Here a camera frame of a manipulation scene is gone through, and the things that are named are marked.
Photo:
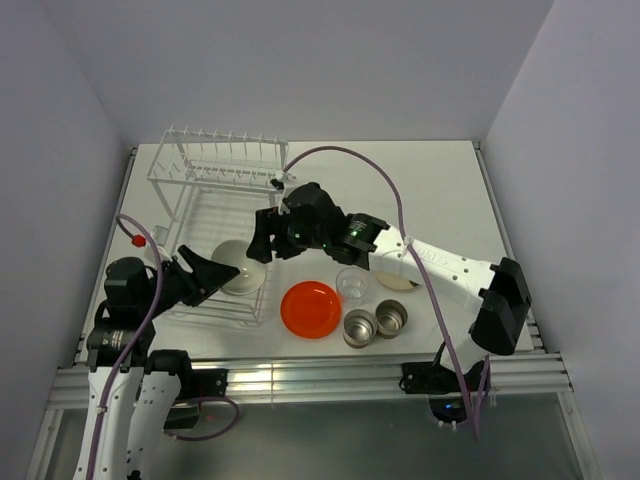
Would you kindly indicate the clear plastic cup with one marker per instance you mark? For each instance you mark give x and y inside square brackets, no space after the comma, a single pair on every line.
[353,286]

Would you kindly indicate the left steel cup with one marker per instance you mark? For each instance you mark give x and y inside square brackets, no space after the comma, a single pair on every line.
[359,328]

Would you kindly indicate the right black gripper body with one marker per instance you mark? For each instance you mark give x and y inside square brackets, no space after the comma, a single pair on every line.
[292,238]

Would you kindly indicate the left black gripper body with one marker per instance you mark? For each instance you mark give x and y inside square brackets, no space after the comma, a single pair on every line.
[175,285]

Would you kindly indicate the beige plate with black spot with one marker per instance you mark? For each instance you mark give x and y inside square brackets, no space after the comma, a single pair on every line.
[394,282]

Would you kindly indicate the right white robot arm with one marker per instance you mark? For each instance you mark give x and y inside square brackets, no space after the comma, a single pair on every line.
[495,293]

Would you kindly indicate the floral ceramic bowl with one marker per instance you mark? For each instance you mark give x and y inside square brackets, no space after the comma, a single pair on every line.
[252,274]

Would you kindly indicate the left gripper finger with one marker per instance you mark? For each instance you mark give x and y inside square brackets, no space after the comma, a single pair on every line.
[210,276]
[190,257]

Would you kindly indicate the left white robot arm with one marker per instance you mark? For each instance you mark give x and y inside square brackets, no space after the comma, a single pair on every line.
[132,388]

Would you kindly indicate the white wire dish rack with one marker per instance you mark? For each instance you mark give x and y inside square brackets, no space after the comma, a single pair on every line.
[211,185]

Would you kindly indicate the aluminium table rail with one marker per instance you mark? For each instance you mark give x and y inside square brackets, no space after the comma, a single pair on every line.
[371,378]

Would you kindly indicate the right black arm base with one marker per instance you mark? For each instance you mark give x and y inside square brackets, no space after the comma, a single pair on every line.
[430,379]

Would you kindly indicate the right steel cup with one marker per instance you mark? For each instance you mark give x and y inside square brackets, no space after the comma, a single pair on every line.
[391,317]

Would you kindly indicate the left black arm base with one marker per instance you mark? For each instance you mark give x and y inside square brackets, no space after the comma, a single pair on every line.
[203,383]

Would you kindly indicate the orange plastic plate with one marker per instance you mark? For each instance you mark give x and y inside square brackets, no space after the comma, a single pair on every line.
[310,310]

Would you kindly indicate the steel cup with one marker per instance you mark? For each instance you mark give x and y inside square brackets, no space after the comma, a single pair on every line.
[359,328]
[391,317]

